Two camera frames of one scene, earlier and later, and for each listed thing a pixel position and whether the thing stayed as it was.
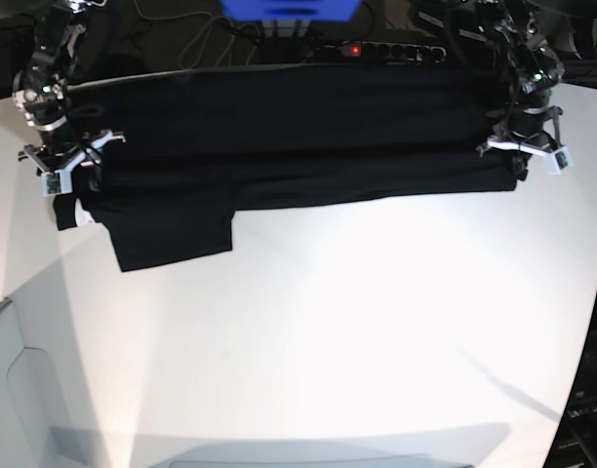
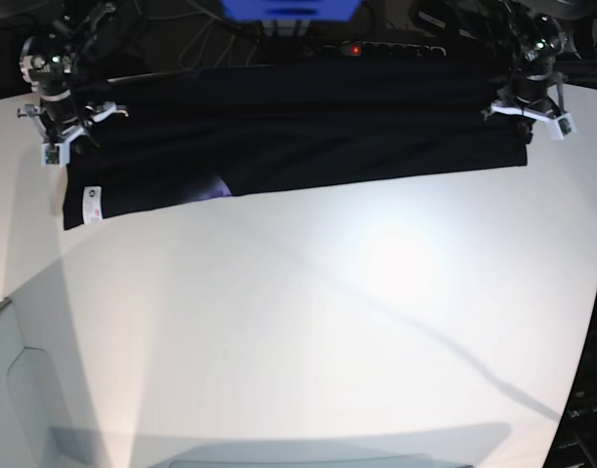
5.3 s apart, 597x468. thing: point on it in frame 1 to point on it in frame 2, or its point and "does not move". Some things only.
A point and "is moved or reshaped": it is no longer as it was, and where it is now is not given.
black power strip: x=410 y=52 does not move
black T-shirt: x=200 y=144 is moved or reshaped
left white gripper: x=57 y=180 to x=56 y=152
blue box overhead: x=290 y=10 does not move
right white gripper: x=558 y=157 to x=561 y=124
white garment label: x=83 y=217 to x=93 y=204
